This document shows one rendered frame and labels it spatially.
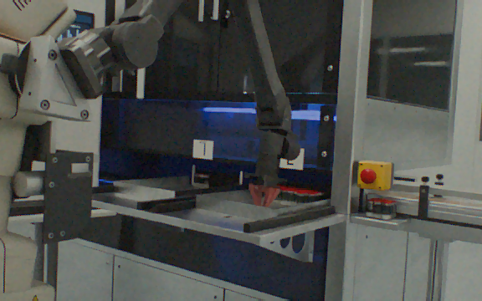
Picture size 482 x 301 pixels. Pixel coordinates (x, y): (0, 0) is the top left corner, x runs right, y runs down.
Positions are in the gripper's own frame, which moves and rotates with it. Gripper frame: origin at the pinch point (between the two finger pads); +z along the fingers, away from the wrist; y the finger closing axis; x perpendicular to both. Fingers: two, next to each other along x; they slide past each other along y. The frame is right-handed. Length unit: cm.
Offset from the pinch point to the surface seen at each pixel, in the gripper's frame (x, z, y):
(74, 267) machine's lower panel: 108, 39, 31
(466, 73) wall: 73, -166, 463
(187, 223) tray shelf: 10.1, 5.1, -14.8
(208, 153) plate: 38.6, -14.6, 22.2
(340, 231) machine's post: -10.3, 2.1, 25.3
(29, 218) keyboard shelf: 68, 14, -19
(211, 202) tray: 14.7, -0.1, -1.5
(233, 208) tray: 7.2, 0.2, -1.4
